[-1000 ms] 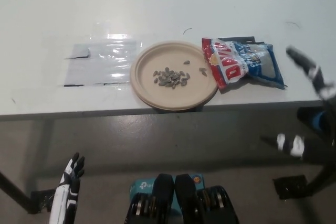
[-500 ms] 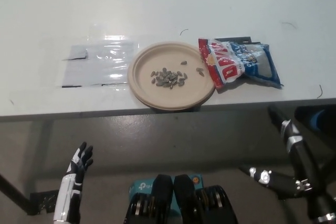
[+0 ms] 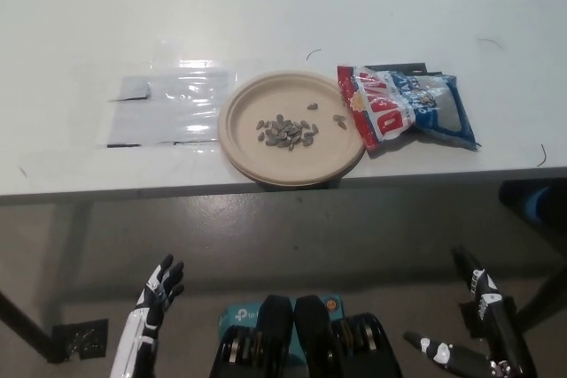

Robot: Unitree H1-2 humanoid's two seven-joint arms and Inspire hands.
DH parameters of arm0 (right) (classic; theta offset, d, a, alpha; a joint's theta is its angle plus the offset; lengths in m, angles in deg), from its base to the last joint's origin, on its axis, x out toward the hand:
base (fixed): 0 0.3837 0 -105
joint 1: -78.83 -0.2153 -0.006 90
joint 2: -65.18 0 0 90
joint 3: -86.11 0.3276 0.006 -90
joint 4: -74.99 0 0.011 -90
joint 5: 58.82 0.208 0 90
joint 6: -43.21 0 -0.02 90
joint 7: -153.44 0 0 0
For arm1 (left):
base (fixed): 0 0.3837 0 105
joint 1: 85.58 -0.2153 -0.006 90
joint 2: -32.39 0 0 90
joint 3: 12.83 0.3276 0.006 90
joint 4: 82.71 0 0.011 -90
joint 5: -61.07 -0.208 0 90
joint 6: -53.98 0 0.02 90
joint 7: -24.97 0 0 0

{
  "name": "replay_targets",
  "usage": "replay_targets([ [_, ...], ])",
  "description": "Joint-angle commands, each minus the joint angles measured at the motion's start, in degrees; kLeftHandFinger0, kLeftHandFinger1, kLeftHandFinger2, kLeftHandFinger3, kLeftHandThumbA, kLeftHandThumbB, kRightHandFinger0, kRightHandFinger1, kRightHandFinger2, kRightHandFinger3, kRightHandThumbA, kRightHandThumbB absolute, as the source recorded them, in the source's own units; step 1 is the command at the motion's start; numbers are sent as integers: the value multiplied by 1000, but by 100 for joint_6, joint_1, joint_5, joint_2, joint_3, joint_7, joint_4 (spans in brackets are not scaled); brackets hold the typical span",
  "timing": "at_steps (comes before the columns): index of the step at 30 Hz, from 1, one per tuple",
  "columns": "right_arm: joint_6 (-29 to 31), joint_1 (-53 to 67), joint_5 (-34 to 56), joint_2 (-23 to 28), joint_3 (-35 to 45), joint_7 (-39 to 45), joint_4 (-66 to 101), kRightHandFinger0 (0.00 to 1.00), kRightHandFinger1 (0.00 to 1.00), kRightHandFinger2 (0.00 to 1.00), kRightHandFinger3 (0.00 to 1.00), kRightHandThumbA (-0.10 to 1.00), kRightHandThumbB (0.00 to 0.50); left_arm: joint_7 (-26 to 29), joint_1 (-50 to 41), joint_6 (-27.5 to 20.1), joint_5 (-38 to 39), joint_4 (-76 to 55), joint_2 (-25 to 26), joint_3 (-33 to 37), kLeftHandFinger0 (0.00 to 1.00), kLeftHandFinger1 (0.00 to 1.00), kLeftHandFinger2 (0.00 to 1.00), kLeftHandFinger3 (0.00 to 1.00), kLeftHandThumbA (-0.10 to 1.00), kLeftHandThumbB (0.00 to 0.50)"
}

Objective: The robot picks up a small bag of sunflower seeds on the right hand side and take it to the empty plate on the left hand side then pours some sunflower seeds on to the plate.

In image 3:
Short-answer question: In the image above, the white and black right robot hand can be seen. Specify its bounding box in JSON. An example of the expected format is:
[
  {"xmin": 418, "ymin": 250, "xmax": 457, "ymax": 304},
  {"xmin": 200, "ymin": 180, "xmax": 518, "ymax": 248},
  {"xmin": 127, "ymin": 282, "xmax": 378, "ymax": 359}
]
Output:
[{"xmin": 403, "ymin": 246, "xmax": 538, "ymax": 378}]

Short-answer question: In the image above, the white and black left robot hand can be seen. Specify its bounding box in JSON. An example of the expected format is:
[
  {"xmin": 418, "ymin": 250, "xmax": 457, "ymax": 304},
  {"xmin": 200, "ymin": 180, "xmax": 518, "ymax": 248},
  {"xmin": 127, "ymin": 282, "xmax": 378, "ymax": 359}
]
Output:
[{"xmin": 109, "ymin": 253, "xmax": 185, "ymax": 378}]

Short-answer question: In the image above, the red blue sunflower seed bag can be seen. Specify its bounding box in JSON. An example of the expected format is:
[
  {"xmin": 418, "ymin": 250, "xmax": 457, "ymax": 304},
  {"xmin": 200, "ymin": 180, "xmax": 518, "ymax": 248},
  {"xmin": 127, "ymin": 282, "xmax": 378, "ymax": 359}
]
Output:
[{"xmin": 336, "ymin": 64, "xmax": 483, "ymax": 159}]

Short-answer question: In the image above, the beige paper plate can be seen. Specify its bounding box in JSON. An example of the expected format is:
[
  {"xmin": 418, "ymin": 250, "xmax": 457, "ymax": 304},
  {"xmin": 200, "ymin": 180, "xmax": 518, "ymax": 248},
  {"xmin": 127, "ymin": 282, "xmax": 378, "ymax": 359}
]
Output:
[{"xmin": 216, "ymin": 69, "xmax": 369, "ymax": 186}]

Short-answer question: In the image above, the pile of sunflower seeds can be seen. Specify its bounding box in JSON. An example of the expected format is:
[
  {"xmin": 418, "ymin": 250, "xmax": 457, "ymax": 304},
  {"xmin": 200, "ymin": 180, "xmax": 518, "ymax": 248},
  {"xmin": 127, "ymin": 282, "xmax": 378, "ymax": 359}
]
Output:
[{"xmin": 255, "ymin": 114, "xmax": 321, "ymax": 149}]

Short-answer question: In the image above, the black table leg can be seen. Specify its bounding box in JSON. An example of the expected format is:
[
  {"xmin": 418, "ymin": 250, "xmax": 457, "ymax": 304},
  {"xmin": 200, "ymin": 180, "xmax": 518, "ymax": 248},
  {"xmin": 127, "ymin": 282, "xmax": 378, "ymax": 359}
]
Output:
[
  {"xmin": 522, "ymin": 256, "xmax": 567, "ymax": 337},
  {"xmin": 0, "ymin": 291, "xmax": 58, "ymax": 364}
]

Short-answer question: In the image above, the teal TP-Link box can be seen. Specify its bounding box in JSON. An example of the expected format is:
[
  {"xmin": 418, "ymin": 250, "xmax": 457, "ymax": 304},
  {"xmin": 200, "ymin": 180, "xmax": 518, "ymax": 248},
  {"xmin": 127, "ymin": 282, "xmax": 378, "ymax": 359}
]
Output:
[{"xmin": 219, "ymin": 293, "xmax": 345, "ymax": 366}]

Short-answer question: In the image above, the black and blue object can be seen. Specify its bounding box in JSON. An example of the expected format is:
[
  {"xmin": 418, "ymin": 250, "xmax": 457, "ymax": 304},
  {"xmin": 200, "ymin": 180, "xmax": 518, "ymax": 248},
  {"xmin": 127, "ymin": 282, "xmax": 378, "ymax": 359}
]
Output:
[{"xmin": 498, "ymin": 178, "xmax": 567, "ymax": 225}]

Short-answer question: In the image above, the clear plastic covered grey sheet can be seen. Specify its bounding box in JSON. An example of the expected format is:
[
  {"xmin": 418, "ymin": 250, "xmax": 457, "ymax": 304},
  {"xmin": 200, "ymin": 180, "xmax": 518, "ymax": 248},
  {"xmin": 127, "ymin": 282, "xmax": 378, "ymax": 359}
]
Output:
[{"xmin": 105, "ymin": 58, "xmax": 236, "ymax": 149}]

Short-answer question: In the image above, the black tape patch on table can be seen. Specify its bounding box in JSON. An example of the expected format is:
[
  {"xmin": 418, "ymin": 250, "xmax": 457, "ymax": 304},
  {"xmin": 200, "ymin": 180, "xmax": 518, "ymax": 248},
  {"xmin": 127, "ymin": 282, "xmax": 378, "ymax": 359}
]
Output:
[{"xmin": 365, "ymin": 62, "xmax": 445, "ymax": 158}]

